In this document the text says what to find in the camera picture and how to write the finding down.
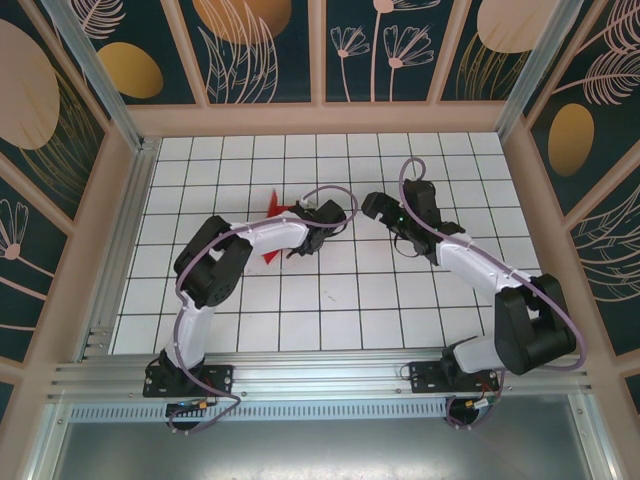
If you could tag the grey metal shelf sheet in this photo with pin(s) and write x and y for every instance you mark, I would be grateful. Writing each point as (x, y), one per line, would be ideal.
(320, 450)

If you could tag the red square paper sheet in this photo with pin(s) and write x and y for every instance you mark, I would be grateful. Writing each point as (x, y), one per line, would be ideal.
(274, 204)

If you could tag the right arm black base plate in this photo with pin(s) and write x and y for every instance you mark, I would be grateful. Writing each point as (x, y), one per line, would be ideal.
(425, 377)

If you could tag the aluminium corner post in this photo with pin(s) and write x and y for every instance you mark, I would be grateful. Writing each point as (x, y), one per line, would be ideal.
(100, 80)
(530, 65)

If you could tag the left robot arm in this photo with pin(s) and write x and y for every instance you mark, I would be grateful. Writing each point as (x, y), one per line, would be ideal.
(215, 260)

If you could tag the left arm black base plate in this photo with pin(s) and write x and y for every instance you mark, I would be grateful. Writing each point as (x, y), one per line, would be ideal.
(220, 380)

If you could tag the short aluminium side rail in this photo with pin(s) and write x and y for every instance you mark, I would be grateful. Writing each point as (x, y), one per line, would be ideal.
(125, 250)

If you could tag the long aluminium mounting rail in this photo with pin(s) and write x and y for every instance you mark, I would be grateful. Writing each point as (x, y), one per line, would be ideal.
(320, 375)

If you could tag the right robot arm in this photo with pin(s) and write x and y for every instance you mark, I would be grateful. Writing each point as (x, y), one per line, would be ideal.
(530, 325)

